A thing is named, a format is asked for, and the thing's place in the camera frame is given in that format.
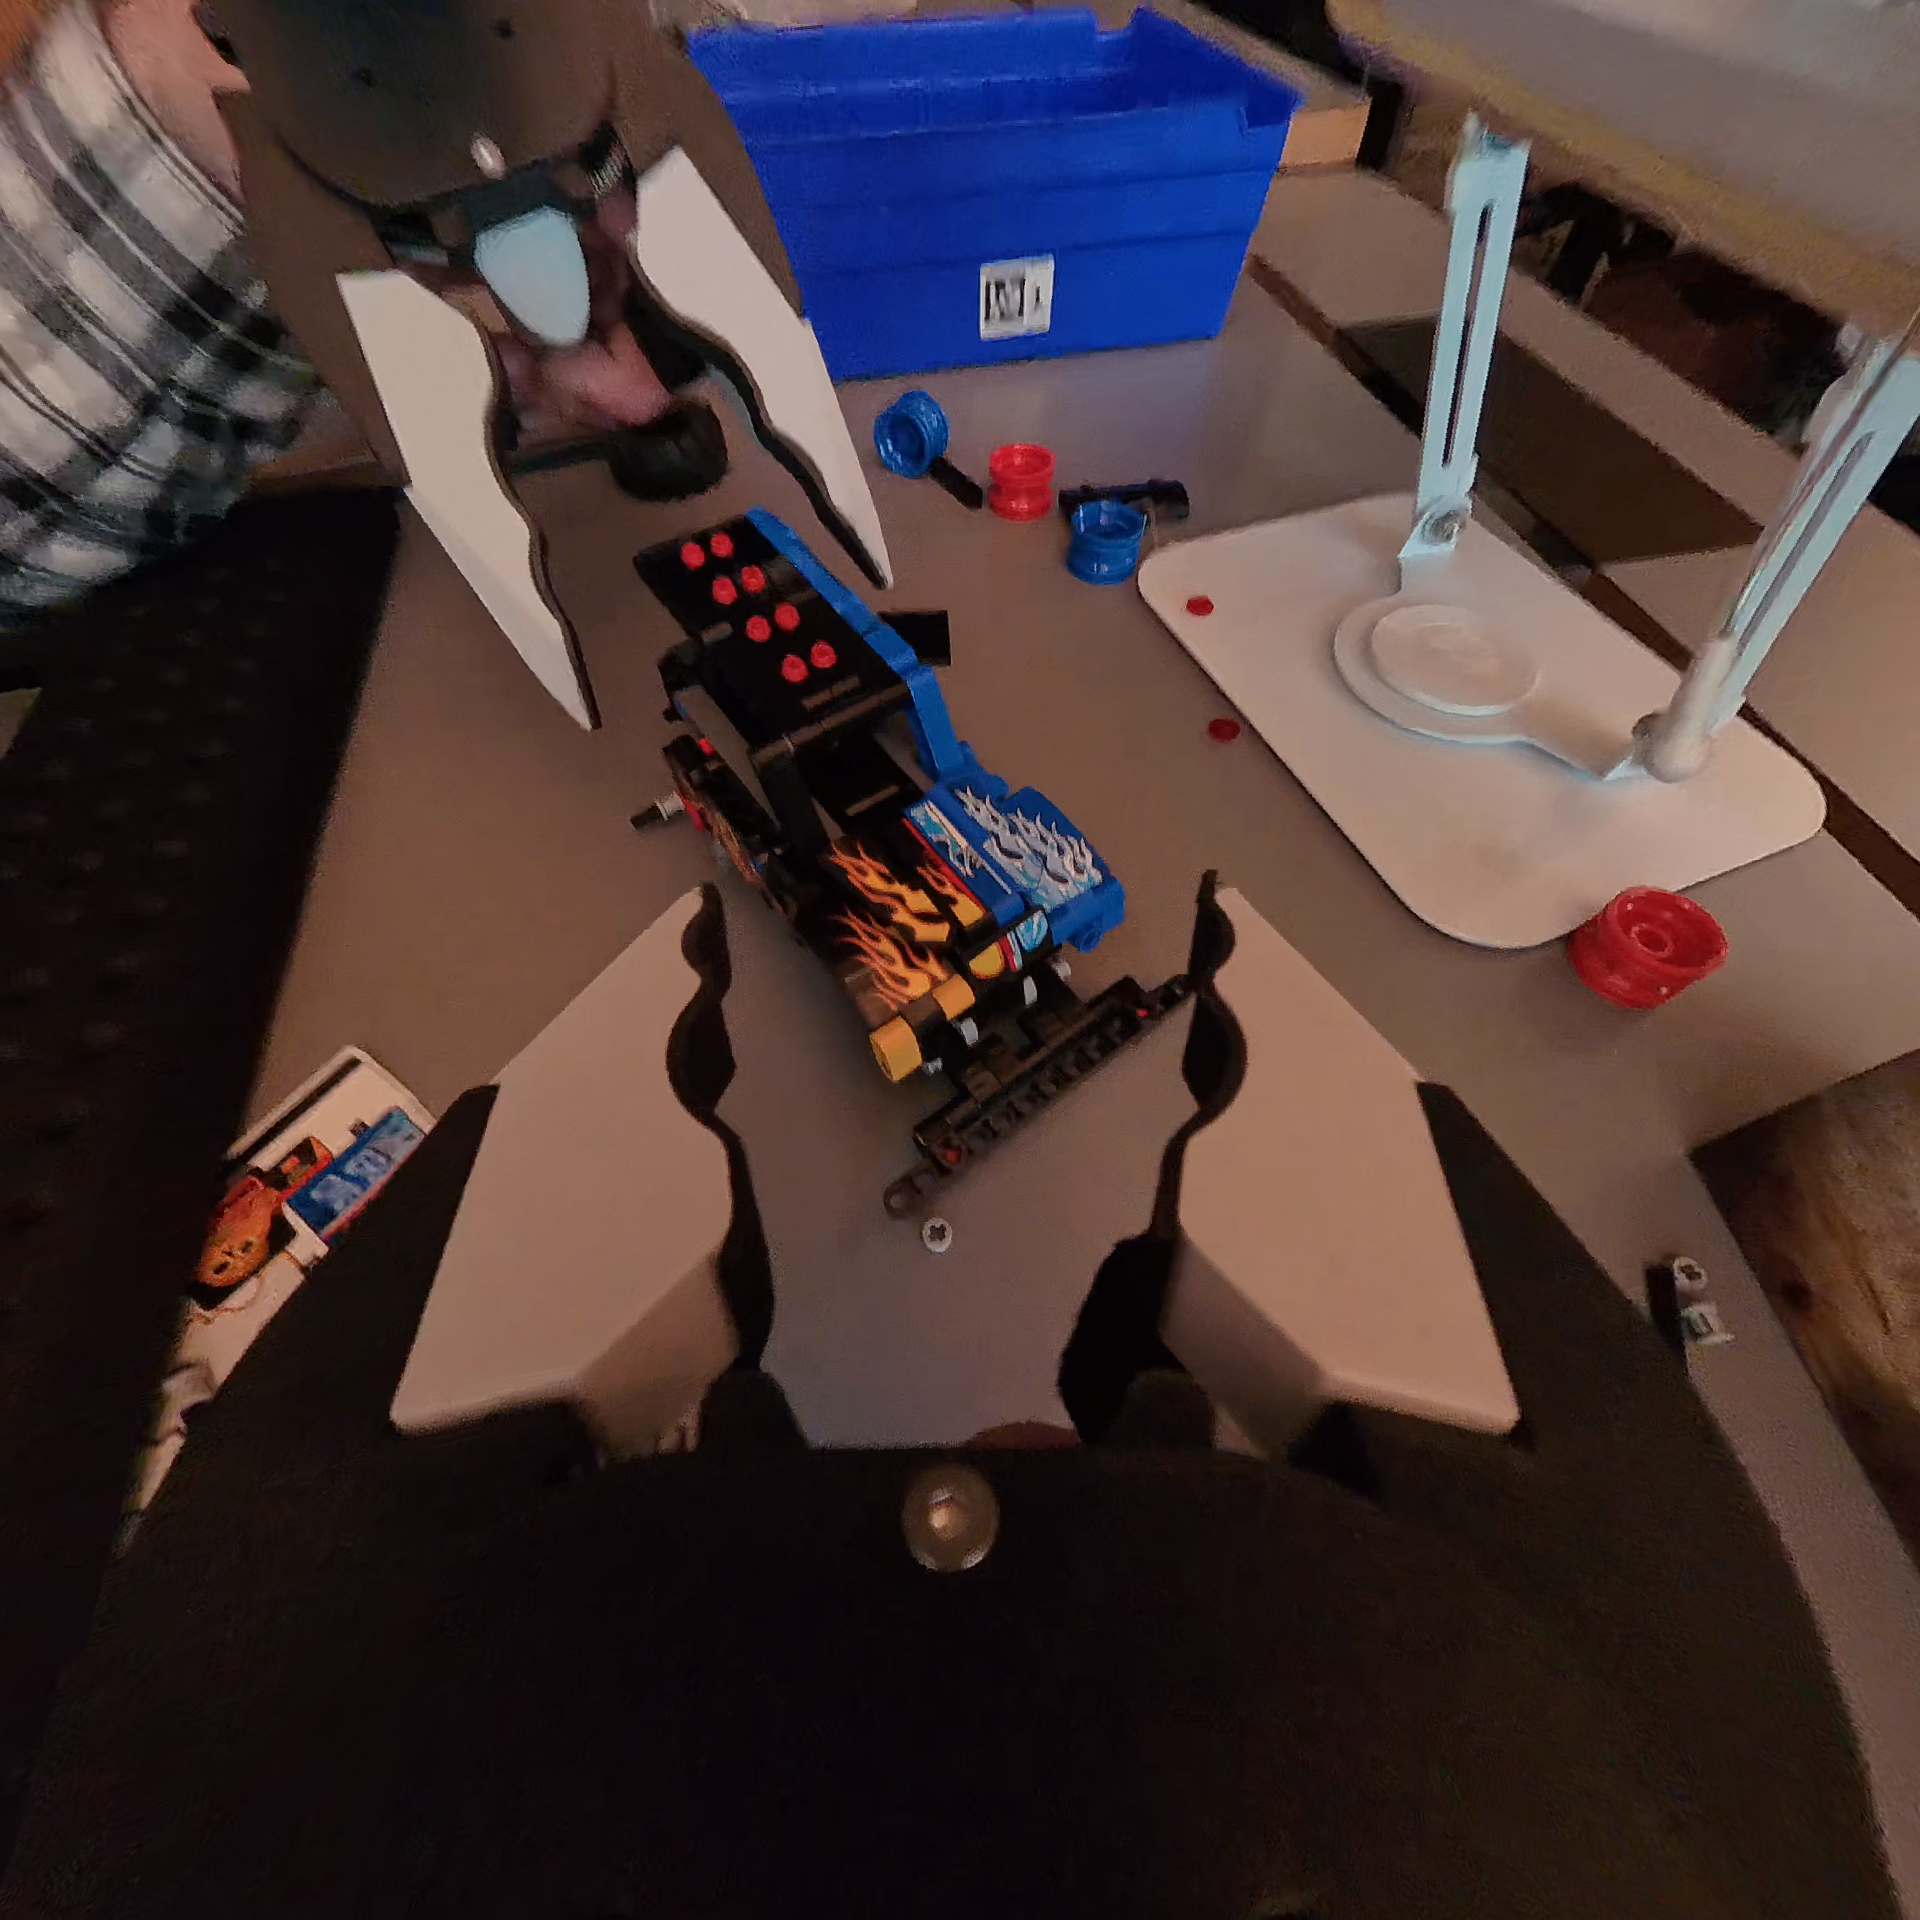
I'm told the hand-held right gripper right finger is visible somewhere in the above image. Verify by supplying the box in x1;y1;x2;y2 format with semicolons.
1057;869;1521;1454

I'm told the black perforated chair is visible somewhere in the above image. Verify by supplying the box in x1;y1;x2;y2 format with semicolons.
0;486;406;1816

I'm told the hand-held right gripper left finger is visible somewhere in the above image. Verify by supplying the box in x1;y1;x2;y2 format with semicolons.
391;883;775;1454

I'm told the white book stand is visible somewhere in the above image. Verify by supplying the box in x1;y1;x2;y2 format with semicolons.
1137;0;1920;950

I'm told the black rubber tyre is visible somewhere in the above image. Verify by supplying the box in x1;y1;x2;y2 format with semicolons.
610;399;730;503

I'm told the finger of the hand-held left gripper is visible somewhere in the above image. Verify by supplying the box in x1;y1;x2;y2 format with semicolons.
336;266;604;733
627;146;894;591

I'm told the person's left forearm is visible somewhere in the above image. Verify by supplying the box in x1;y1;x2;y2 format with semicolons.
0;0;323;610

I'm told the person's left hand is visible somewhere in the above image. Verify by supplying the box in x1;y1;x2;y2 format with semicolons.
504;248;674;437

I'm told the brick-built toy truck model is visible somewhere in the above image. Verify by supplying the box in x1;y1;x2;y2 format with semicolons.
630;508;1201;1221

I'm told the blue storage bin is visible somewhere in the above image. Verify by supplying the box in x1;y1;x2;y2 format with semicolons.
685;3;1303;384

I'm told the sticker sheet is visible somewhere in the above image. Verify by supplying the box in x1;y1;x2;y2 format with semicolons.
122;1044;442;1532

